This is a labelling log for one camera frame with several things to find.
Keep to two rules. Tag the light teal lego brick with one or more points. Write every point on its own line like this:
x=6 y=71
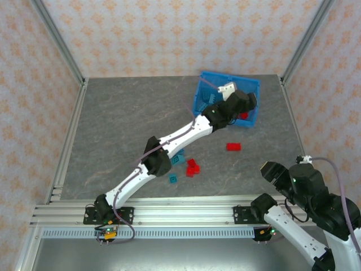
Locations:
x=208 y=97

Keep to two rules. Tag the blue lego brick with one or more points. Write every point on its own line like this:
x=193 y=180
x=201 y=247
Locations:
x=200 y=106
x=181 y=152
x=177 y=160

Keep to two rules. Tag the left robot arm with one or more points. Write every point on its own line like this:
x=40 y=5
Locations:
x=186 y=132

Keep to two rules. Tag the blue two-compartment plastic bin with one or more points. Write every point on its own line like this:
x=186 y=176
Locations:
x=245 y=83

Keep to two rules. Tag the small electronics board with LED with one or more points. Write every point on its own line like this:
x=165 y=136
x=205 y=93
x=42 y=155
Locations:
x=268 y=233
x=108 y=233

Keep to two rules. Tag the small square blue lego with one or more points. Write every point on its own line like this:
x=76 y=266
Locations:
x=173 y=178

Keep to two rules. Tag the grey metal panel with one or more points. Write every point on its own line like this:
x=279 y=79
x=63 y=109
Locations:
x=183 y=254

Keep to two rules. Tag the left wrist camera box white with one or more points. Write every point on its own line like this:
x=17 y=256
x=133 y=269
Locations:
x=227 y=90

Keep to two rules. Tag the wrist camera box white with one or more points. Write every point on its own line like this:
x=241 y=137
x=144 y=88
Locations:
x=306 y=158
x=227 y=90

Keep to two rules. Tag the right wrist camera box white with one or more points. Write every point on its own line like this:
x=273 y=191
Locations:
x=306 y=158

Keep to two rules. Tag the aluminium table side rail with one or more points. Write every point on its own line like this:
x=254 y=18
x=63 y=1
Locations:
x=76 y=113
x=292 y=113

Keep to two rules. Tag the aluminium corner post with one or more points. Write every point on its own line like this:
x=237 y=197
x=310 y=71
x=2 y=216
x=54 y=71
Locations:
x=308 y=39
x=57 y=39

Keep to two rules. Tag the aluminium lower frame rail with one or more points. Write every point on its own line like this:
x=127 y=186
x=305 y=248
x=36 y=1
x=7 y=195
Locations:
x=28 y=248

